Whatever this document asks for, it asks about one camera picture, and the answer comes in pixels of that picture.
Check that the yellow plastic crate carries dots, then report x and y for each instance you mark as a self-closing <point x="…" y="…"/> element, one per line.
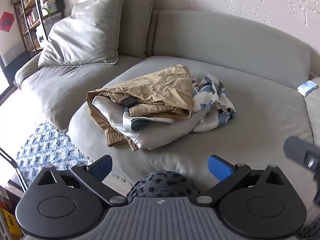
<point x="7" y="223"/>

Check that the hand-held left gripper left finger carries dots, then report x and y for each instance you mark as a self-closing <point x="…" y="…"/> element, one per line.
<point x="103" y="167"/>

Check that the white blue patterned garment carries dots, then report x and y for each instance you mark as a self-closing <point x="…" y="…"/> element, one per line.
<point x="212" y="97"/>

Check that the red wall poster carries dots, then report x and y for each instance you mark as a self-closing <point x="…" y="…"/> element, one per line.
<point x="6" y="22"/>

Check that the wooden bookshelf with books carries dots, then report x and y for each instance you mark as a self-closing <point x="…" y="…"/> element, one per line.
<point x="30" y="12"/>

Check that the blue patterned rug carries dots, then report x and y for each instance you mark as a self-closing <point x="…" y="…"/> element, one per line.
<point x="45" y="150"/>

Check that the large grey sofa pillow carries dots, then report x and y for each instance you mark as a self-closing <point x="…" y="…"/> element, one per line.
<point x="85" y="30"/>

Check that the person's dark spotted trouser leg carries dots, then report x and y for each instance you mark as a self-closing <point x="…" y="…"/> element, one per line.
<point x="162" y="185"/>

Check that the black metal stand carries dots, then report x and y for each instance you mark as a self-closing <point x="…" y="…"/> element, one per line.
<point x="11" y="166"/>

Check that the grey sofa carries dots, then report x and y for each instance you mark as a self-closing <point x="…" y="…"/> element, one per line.
<point x="250" y="130"/>

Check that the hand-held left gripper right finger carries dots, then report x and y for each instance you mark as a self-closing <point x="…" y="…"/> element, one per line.
<point x="219" y="168"/>

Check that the khaki cargo pants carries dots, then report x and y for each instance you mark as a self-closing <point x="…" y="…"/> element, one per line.
<point x="160" y="90"/>

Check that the blue white tissue packet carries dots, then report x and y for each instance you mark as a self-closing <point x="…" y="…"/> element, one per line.
<point x="307" y="88"/>

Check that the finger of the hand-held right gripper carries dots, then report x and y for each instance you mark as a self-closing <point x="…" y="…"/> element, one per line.
<point x="297" y="150"/>

